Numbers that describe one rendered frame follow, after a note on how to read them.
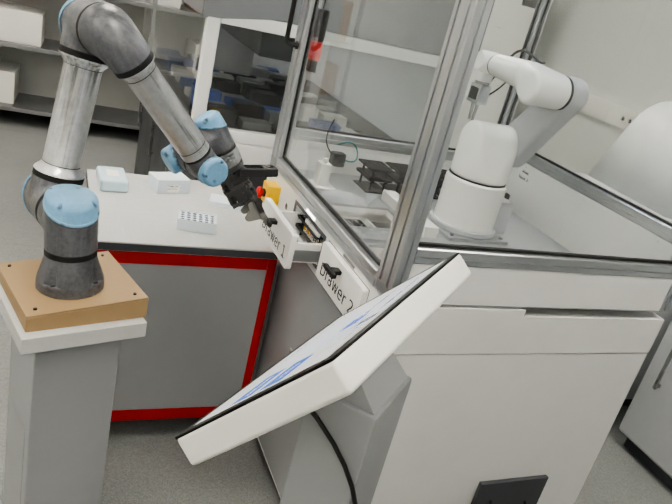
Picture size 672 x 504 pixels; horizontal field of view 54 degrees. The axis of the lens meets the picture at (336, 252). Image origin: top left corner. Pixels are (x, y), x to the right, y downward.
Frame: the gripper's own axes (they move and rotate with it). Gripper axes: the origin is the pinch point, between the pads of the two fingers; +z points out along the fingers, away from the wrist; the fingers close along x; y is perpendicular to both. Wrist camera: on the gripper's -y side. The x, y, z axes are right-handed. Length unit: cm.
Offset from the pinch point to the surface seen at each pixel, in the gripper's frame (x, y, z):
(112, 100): -418, 47, 54
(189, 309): -11.2, 34.2, 23.2
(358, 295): 44.4, -9.7, 8.1
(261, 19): -80, -36, -33
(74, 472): 34, 75, 22
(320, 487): 100, 17, -4
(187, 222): -21.5, 21.5, 0.3
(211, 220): -23.8, 14.6, 4.7
